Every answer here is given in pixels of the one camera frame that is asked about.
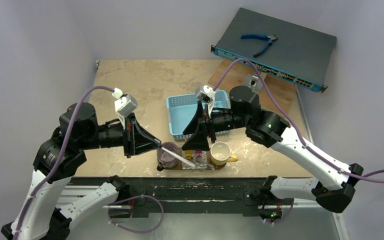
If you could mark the metal bracket stand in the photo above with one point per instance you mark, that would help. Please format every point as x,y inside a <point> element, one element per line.
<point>254,83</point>

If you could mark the white toothbrush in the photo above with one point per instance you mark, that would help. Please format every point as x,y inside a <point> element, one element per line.
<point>182,159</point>

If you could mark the yellow mug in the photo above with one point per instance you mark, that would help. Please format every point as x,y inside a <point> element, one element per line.
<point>221,153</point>

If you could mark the grey network switch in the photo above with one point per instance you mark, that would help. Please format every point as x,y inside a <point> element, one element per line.
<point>291,52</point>

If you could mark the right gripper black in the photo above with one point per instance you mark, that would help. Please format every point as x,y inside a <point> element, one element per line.
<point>210,123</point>

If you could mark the light blue plastic basket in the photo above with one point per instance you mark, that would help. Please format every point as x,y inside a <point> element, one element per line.
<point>182,108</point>

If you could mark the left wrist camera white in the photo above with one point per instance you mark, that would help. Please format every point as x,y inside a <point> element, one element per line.
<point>124,105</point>

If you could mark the clear plastic box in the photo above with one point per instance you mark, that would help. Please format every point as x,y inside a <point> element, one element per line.
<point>198,165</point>

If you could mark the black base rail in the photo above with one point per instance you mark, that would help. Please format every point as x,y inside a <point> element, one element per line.
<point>243,195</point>

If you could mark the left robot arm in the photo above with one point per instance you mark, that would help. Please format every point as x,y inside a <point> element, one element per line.
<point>57,161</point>

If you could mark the purple translucent cup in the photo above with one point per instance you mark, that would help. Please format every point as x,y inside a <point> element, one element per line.
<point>166,160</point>

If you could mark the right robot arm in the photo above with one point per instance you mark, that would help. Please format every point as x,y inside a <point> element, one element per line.
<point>332,182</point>

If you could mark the yellow toothbrush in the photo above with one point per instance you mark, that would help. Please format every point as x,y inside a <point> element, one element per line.
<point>188,154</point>

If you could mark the light wooden board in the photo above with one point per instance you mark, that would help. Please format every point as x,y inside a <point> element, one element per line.
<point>284,93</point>

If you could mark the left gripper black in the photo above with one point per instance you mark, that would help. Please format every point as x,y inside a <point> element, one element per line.
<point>136,139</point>

